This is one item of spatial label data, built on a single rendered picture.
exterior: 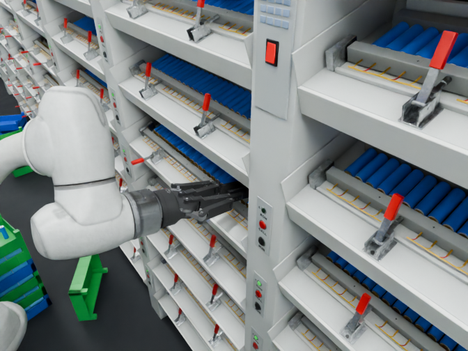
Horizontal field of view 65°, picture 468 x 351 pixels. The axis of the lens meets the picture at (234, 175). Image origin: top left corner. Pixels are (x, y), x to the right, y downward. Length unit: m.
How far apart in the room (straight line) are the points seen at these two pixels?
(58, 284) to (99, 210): 1.52
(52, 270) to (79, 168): 1.62
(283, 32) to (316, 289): 0.46
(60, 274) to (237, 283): 1.36
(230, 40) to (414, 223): 0.42
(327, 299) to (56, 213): 0.49
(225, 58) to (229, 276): 0.59
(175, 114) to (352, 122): 0.52
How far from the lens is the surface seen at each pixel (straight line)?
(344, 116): 0.48
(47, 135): 0.65
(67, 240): 0.65
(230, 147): 0.74
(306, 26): 0.50
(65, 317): 1.99
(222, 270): 1.02
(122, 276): 2.07
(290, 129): 0.54
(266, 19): 0.53
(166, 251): 1.34
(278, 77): 0.53
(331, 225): 0.57
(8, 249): 1.78
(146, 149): 1.16
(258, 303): 0.86
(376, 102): 0.47
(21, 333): 1.54
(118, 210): 0.66
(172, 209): 0.71
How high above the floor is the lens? 1.51
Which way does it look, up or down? 34 degrees down
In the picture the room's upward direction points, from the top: straight up
